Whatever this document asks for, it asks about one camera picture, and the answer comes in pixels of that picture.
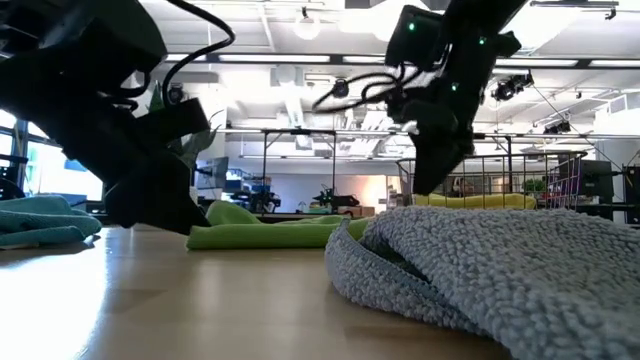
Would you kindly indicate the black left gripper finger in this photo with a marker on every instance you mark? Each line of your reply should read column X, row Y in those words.
column 160, row 200

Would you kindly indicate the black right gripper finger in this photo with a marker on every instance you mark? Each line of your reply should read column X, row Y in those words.
column 432, row 170

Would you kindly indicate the yellow microfiber towel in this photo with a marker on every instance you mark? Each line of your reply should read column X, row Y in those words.
column 475, row 201

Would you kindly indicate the teal microfiber towel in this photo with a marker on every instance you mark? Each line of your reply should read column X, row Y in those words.
column 40, row 220

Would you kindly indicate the green microfiber towel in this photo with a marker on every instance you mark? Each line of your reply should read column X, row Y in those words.
column 260, row 237

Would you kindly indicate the grey microfiber towel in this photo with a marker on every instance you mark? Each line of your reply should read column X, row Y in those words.
column 500, row 275

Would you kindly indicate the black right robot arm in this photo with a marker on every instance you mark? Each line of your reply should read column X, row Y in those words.
column 480, row 15

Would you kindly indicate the large window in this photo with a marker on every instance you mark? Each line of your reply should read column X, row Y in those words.
column 65, row 175

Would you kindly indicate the small background robot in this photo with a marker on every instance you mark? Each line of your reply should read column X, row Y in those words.
column 335, row 199

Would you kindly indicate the round white ceiling lamp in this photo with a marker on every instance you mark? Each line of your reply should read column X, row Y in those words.
column 306, row 25

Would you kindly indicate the dark background monitor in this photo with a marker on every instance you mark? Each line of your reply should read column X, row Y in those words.
column 595, row 180

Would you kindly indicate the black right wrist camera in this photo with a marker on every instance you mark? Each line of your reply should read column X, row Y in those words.
column 405, row 105

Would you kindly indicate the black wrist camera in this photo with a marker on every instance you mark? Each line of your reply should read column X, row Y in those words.
column 405, row 105
column 175, row 122

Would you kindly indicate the black rail-mounted ceiling camera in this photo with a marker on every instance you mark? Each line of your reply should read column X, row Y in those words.
column 510, row 86

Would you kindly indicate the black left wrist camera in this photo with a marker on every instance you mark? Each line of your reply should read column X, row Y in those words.
column 175, row 122

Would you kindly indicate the black dome ceiling camera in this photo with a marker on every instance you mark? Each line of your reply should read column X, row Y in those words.
column 340, row 88
column 175, row 93

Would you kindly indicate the black background table frame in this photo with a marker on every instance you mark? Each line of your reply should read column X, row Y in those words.
column 300, row 131

